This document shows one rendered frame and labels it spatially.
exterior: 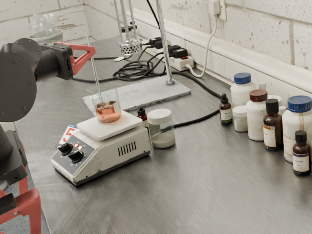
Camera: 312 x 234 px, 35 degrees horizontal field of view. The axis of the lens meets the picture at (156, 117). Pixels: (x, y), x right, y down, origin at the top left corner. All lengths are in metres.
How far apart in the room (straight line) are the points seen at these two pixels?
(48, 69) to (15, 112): 0.62
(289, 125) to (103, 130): 0.40
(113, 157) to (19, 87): 0.70
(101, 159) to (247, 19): 0.61
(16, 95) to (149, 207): 0.59
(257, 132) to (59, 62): 0.47
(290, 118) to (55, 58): 0.49
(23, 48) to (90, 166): 0.30
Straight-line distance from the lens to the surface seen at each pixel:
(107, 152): 1.10
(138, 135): 1.13
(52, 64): 1.04
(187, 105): 1.42
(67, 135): 1.31
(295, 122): 1.02
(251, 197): 0.97
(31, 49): 0.97
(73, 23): 3.54
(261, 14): 1.39
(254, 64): 1.38
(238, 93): 1.24
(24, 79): 0.43
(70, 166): 1.11
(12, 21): 3.48
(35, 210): 0.49
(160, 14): 1.52
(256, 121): 1.15
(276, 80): 1.30
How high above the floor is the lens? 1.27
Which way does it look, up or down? 22 degrees down
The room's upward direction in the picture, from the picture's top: 9 degrees counter-clockwise
